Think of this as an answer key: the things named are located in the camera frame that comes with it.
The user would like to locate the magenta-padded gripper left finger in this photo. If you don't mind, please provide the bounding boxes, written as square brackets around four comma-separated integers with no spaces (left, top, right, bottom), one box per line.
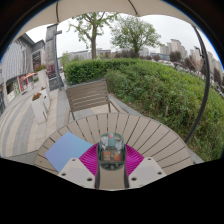
[57,143,101,190]

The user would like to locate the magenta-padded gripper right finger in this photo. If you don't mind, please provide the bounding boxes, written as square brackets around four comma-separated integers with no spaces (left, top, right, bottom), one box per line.
[123,143,168,190]

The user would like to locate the blue mouse pad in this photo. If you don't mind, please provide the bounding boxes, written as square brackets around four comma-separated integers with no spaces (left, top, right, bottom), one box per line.
[44,131,94,173]

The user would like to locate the white planter with flowers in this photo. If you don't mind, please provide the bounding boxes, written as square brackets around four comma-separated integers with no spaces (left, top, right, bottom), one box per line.
[30,93,48,124]
[33,64,48,89]
[39,86,52,111]

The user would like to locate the brown slatted chair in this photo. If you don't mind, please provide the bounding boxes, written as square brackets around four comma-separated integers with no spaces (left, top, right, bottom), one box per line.
[64,78,126,124]

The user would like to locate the black curved parasol pole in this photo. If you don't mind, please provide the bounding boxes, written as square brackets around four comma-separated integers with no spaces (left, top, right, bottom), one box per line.
[184,26,212,144]

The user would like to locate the grey shopfront building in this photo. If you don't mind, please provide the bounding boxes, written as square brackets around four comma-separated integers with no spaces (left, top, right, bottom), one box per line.
[0,33,46,111]

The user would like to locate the group of apartment buildings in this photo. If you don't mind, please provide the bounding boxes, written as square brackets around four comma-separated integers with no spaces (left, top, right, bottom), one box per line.
[138,38,224,84]

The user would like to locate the thin-trunk tree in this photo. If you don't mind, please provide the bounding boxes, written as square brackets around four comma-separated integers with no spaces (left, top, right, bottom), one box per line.
[68,12,119,60]

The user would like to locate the tall grey pillar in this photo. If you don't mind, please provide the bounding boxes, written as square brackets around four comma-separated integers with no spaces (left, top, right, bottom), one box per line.
[44,23,58,66]

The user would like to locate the bushy round tree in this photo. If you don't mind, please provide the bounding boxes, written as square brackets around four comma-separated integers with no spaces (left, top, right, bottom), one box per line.
[110,15,163,58]

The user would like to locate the beige parasol canopy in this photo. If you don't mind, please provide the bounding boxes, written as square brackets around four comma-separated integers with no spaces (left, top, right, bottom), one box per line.
[16,0,201,41]

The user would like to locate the grey lamp post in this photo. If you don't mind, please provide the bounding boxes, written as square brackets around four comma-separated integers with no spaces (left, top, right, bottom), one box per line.
[52,29,64,92]

